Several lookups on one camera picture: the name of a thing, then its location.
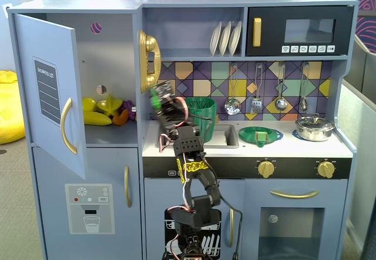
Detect small green block toy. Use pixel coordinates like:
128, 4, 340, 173
254, 130, 267, 148

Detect yellow toy banana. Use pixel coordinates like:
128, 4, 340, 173
83, 111, 113, 126

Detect grey toy sink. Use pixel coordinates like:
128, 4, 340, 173
155, 124, 240, 149

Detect green round plate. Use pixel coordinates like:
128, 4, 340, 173
238, 126, 280, 144

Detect gold freezer door handle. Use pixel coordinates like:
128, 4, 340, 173
123, 165, 133, 208

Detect white toy plate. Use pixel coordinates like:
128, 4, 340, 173
219, 21, 232, 56
209, 21, 223, 56
228, 20, 243, 56

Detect metal slotted skimmer spoon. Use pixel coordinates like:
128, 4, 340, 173
224, 63, 243, 116

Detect grey water dispenser sticker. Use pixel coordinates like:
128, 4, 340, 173
64, 183, 116, 235

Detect small metal spoon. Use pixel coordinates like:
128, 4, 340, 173
298, 62, 310, 112

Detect metal slotted spatula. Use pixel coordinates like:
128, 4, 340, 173
250, 62, 264, 115

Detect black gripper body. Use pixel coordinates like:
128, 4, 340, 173
157, 96, 195, 139

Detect gold stove knob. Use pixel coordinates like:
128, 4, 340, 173
257, 159, 276, 179
317, 159, 335, 179

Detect blue cabinet door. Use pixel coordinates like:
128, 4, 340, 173
13, 13, 87, 181

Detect steel toy pot with lid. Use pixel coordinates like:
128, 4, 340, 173
294, 113, 336, 142

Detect green toy cup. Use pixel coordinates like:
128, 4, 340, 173
184, 96, 218, 144

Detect gold dishwasher door handle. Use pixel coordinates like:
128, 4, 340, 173
228, 208, 236, 248

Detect gold toy telephone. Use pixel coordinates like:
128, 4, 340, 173
137, 29, 162, 95

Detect yellow toy starfruit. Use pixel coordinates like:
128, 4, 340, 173
96, 94, 123, 117

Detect black toy microwave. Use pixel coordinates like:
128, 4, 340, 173
245, 5, 355, 57

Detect gold cabinet door handle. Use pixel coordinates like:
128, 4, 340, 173
60, 97, 78, 155

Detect blue toy play kitchen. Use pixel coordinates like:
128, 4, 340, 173
6, 0, 360, 260

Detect purple toy grapes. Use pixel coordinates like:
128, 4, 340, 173
121, 99, 136, 114

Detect gold microwave handle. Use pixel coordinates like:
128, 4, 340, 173
253, 17, 263, 48

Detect orange toy fruit slice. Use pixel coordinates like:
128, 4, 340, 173
112, 109, 130, 126

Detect yellow beanbag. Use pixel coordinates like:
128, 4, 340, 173
0, 69, 26, 145

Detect metal ladle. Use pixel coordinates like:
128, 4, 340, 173
274, 62, 288, 111

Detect yellow toy lemon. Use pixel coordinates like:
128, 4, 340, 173
82, 96, 98, 114

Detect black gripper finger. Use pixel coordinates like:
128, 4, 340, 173
149, 94, 161, 116
160, 91, 180, 108

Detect gold oven door handle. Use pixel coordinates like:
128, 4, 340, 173
269, 189, 320, 199

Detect black wrist camera board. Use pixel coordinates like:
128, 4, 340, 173
152, 80, 174, 98

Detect grey shopping list sticker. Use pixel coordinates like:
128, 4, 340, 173
32, 55, 61, 126

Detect black white dishwasher sticker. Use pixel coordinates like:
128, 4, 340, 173
163, 207, 221, 259

